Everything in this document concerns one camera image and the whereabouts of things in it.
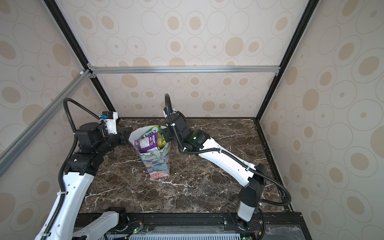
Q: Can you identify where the yellow green candy bag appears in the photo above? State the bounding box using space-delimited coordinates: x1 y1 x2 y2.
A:
142 125 166 149

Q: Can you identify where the purple berries candy bag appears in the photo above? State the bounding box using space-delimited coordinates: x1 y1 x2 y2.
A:
135 133 159 153

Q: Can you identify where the white paper bag colourful print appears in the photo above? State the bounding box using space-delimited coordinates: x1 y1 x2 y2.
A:
129 126 171 179

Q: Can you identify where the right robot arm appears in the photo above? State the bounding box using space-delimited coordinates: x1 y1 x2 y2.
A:
164 112 266 222

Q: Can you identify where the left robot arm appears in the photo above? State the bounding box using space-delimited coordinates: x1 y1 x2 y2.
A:
36 123 133 240

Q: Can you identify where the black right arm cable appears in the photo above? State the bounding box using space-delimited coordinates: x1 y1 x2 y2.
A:
164 93 292 240

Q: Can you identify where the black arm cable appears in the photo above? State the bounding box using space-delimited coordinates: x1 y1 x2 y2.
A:
164 93 292 240
40 97 101 240

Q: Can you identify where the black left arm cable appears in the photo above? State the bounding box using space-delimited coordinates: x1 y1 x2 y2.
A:
40 97 101 240

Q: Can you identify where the horizontal aluminium rail back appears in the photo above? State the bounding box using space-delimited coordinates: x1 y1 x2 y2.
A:
91 66 280 74

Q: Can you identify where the aluminium rail left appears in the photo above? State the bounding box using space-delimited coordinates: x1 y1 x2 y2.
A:
1 70 91 175

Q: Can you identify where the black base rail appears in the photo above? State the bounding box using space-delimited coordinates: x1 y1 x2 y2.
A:
99 213 312 240

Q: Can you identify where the black vertical frame post left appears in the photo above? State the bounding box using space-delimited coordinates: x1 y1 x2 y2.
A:
43 0 116 112

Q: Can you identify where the black vertical frame post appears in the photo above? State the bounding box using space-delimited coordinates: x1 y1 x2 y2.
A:
256 0 320 123
43 0 116 112

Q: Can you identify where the black vertical frame post right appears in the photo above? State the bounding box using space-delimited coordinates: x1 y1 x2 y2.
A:
256 0 320 123

